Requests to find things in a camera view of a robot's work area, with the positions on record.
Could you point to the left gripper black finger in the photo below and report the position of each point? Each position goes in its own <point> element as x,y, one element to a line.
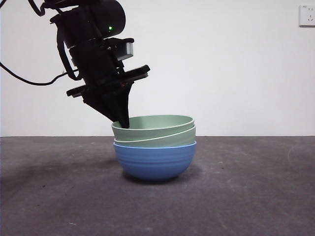
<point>120,105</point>
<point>101,105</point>

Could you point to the green ribbed bowl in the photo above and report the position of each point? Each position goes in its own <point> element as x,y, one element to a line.
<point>137,135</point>
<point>172,143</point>

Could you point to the blue ribbed bowl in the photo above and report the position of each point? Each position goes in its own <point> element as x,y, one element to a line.
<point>155,162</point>

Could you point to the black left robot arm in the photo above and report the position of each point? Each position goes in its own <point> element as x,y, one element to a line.
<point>98,19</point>

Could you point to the left wrist grey camera box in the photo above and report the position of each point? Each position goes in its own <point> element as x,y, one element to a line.
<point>129,48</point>

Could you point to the white wall socket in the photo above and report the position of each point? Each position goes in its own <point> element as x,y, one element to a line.
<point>307,16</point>

